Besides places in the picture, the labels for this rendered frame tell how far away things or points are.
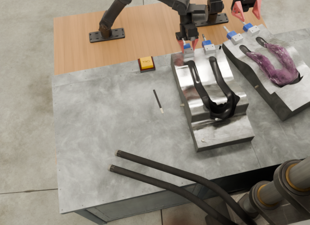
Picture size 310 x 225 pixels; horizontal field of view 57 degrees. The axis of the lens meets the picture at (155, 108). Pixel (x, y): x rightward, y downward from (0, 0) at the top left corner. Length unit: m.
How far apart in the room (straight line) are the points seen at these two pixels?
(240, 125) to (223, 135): 0.10
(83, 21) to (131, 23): 0.28
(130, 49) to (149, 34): 0.14
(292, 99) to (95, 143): 0.91
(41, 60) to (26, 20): 0.53
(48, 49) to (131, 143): 1.69
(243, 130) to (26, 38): 2.24
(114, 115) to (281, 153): 0.79
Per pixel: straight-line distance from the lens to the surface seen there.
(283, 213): 1.09
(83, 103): 1.46
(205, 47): 1.47
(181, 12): 1.34
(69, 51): 1.67
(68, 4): 3.15
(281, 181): 0.84
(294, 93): 1.44
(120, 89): 1.47
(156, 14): 1.77
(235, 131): 1.33
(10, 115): 2.57
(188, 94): 1.32
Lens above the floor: 2.04
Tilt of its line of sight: 63 degrees down
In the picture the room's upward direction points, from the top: 3 degrees counter-clockwise
